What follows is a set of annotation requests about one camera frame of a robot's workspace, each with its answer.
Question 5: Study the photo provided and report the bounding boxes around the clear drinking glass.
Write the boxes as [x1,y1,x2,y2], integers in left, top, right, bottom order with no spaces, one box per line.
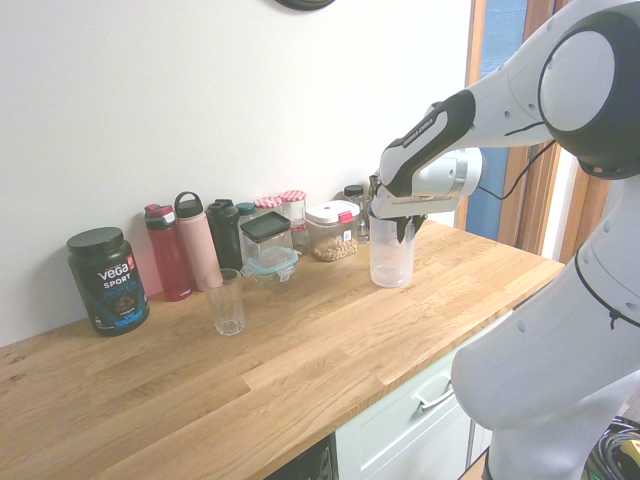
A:
[201,267,248,338]

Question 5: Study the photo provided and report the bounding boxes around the glass jar with green lid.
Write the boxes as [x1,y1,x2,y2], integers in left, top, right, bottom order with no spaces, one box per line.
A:
[234,201,258,227]

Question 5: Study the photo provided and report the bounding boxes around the coiled cable bundle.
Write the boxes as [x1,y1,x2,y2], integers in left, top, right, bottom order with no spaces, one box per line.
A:
[583,413,640,480]

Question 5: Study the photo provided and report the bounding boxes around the silver drawer handle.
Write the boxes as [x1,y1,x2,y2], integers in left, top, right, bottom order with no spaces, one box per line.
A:
[413,376,458,413]

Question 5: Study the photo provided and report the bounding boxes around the square container with black lid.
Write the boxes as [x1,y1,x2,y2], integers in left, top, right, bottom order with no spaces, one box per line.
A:
[239,210,295,267]

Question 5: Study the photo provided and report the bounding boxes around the yellow power box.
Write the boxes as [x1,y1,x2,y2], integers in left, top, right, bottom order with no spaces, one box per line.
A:
[618,438,640,480]

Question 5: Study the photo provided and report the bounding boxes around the white cabinet drawer front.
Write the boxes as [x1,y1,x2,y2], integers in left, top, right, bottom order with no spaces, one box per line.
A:
[335,308,514,480]

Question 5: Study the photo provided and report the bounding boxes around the pink water bottle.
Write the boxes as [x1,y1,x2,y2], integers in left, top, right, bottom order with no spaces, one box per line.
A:
[173,191,225,293]

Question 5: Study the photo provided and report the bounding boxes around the wooden door frame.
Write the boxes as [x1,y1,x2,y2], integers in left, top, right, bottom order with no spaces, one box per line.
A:
[463,0,614,265]

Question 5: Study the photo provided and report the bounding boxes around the black shaker bottle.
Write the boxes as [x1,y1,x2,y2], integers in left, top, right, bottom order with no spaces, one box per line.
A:
[206,198,245,272]

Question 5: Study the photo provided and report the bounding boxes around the clear pitcher with blue lid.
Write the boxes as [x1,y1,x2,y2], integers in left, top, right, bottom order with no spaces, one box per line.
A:
[368,206,418,290]

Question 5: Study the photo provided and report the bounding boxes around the blue door panel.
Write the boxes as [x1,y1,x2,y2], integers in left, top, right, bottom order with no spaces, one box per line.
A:
[468,0,530,237]

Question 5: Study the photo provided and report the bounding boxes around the black protein powder tub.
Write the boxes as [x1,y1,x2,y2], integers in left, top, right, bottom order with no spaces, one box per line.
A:
[66,226,152,338]

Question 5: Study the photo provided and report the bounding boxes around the clear glass mug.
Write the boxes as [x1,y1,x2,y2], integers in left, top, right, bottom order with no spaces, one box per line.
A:
[349,194,374,245]

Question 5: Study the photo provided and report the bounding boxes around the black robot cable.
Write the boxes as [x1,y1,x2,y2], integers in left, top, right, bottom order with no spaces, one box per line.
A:
[476,138,560,202]

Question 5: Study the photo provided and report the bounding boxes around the nut container with white lid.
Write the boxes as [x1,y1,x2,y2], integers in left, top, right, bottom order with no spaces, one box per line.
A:
[304,200,362,263]

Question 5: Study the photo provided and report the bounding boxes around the glass container with teal clips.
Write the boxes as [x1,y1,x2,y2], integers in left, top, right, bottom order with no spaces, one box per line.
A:
[239,249,302,288]

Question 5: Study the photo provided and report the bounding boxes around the red water bottle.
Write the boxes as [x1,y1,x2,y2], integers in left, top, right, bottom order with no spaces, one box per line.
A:
[143,203,195,303]

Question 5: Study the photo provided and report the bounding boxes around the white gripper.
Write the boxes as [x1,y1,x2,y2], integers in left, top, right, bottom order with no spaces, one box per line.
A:
[371,194,458,247]

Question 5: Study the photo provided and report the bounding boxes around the small jar red gingham lid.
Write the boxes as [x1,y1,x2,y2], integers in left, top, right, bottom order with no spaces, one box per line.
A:
[290,221,312,254]

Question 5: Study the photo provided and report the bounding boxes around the glass jar red gingham lid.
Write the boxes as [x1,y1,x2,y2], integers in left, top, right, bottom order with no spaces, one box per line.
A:
[252,195,285,219]
[277,189,308,229]

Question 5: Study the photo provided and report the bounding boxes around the black dishwasher front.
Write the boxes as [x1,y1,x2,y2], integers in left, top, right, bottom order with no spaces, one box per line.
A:
[259,433,338,480]

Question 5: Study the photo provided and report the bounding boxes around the round black wall clock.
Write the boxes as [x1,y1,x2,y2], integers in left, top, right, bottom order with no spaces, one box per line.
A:
[273,0,338,11]

